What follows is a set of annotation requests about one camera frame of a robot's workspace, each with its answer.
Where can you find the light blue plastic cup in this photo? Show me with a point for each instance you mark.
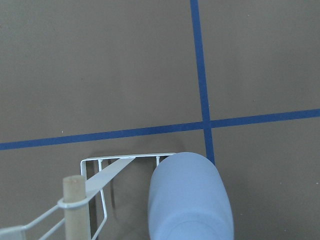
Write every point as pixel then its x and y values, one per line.
pixel 188 200

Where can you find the white wire cup holder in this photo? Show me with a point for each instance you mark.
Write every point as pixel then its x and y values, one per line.
pixel 78 191

